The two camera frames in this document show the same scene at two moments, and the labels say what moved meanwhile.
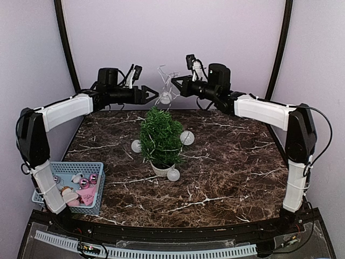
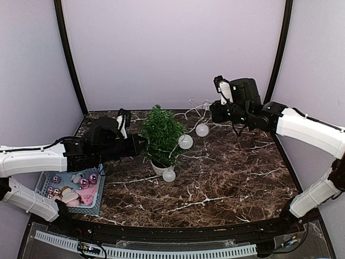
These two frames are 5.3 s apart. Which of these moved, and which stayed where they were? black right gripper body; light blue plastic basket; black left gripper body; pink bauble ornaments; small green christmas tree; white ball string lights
Moved: white ball string lights; black left gripper body; black right gripper body
Stayed: light blue plastic basket; pink bauble ornaments; small green christmas tree
